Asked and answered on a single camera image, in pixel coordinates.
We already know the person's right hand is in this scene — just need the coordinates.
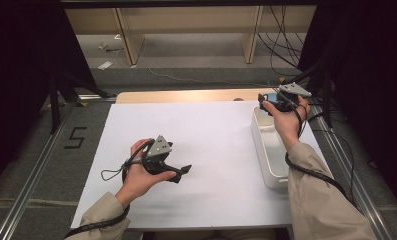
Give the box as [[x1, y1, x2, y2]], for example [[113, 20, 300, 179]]
[[262, 95, 311, 153]]

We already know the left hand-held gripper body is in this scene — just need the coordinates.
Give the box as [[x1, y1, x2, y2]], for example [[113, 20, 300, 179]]
[[141, 134, 176, 176]]

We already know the aluminium floor rail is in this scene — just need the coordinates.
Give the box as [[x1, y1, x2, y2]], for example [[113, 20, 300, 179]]
[[305, 97, 394, 240], [0, 102, 78, 240]]

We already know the white board table cover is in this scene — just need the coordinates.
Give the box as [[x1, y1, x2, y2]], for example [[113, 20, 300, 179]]
[[70, 99, 334, 231]]

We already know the light wooden shelf unit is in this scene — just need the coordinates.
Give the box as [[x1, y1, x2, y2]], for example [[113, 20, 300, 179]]
[[65, 5, 318, 66]]

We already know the person's left hand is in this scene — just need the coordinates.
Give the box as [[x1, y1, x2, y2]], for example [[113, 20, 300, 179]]
[[115, 138, 177, 210]]

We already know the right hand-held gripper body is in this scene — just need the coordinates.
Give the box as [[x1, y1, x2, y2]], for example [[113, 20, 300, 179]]
[[268, 81, 313, 113]]

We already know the black spiral cable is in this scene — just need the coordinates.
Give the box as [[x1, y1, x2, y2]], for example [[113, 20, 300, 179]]
[[64, 139, 155, 239], [284, 99, 354, 204]]

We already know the white paper scrap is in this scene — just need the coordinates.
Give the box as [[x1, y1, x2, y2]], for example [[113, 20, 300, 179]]
[[97, 60, 115, 71]]

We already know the thin black floor cable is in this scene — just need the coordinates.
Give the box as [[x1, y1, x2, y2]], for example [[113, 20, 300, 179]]
[[314, 112, 358, 209]]

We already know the black curtain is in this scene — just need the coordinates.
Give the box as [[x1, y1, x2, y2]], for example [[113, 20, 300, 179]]
[[0, 0, 98, 196], [297, 0, 397, 216]]

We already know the bundle of black floor cables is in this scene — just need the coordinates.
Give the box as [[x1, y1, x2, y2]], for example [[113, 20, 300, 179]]
[[257, 5, 308, 78]]

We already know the white floor cable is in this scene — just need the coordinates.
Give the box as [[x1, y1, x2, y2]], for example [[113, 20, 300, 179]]
[[147, 67, 281, 89]]

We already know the black metal crossbar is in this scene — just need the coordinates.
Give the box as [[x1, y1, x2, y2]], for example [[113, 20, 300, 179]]
[[59, 0, 320, 10]]

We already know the white plastic tray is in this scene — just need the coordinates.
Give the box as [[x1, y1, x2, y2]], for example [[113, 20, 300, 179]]
[[250, 105, 299, 192]]

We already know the black tripod stand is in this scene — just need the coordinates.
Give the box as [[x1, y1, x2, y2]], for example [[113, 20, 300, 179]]
[[280, 62, 334, 120], [40, 70, 111, 135]]

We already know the thin black strap loop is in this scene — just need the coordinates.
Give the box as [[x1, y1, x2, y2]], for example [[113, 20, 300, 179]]
[[100, 162, 131, 182]]

